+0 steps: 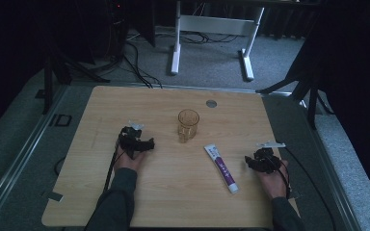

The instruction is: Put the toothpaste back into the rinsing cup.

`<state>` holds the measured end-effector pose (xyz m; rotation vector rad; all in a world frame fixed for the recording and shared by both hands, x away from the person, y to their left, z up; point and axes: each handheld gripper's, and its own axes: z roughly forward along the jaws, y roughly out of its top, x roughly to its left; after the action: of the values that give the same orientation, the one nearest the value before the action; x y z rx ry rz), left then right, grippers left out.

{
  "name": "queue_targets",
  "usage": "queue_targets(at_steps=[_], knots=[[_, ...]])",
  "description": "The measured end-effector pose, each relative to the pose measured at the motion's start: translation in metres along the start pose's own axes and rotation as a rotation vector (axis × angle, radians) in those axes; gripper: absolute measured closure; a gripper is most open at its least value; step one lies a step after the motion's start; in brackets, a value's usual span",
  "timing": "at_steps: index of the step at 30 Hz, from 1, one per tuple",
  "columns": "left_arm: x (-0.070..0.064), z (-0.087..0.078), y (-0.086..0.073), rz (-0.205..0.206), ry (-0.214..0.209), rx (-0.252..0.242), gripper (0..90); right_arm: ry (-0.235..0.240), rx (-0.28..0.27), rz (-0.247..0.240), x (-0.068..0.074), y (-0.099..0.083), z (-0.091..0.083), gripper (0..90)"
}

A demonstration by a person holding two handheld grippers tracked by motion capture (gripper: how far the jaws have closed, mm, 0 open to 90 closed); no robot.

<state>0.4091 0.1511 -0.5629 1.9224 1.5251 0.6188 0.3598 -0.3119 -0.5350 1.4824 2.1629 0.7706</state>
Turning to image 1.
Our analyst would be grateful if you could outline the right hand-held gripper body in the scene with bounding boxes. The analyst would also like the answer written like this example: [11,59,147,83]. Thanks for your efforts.
[252,141,287,175]

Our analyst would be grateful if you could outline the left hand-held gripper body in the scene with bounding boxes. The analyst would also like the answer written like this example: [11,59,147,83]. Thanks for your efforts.
[118,120,145,160]

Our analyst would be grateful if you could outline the white and purple toothpaste tube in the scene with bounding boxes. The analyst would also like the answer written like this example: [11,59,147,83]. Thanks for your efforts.
[203,143,240,194]

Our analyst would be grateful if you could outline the clear glass cup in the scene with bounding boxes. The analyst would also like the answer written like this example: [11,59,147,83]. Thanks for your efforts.
[176,108,201,144]

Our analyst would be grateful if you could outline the person's left hand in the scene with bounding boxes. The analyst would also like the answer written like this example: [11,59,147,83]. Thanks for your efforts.
[113,143,147,173]

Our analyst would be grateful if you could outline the person's right hand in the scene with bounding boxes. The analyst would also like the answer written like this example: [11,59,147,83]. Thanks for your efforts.
[257,159,290,201]

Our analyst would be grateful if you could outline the black metal stand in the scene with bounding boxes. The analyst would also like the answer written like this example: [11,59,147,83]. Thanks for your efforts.
[35,47,111,116]
[255,47,335,131]

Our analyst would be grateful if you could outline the grey tape strip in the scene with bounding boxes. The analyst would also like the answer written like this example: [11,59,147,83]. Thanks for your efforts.
[40,190,65,203]

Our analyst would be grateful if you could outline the dark computer tower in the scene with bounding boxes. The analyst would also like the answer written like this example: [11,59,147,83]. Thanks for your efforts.
[104,0,133,61]

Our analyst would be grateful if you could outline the left hand-held gripper cable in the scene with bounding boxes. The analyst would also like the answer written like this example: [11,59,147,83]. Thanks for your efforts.
[102,140,121,194]

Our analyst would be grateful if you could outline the black rectangular floor bracket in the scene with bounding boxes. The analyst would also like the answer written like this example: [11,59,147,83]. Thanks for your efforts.
[48,113,73,128]

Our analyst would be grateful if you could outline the black floor cables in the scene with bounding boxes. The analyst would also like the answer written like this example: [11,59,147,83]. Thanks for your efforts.
[109,30,241,90]

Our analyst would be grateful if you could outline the white metal desk frame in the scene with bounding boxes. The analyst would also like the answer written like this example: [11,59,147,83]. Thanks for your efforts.
[170,0,266,82]

